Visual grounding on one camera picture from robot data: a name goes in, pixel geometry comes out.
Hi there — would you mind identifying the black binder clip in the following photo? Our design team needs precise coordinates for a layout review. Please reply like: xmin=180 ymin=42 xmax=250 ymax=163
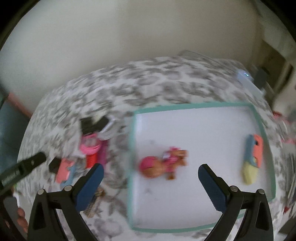
xmin=80 ymin=116 xmax=109 ymax=136

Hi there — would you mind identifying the teal-rimmed white tray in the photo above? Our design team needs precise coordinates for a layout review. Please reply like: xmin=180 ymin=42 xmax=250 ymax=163
xmin=127 ymin=102 xmax=276 ymax=233

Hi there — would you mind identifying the coral blue plastic toy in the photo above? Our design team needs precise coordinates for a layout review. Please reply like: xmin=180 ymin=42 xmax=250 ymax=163
xmin=56 ymin=158 xmax=75 ymax=184

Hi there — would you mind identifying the pink helmet puppy figure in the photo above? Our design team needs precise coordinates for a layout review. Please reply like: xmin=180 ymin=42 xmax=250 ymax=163
xmin=138 ymin=147 xmax=188 ymax=180

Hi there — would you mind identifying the small black rectangular block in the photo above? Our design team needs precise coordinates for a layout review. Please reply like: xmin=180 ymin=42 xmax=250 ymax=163
xmin=49 ymin=157 xmax=62 ymax=174

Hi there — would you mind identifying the grey floral tablecloth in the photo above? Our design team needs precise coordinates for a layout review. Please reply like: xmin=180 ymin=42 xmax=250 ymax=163
xmin=18 ymin=57 xmax=287 ymax=240

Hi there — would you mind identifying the white translucent box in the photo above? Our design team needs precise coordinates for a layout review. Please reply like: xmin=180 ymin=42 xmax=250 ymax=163
xmin=236 ymin=69 xmax=266 ymax=98

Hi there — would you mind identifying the pink and red toy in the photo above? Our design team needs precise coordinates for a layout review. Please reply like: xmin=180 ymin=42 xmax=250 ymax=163
xmin=79 ymin=133 xmax=108 ymax=169

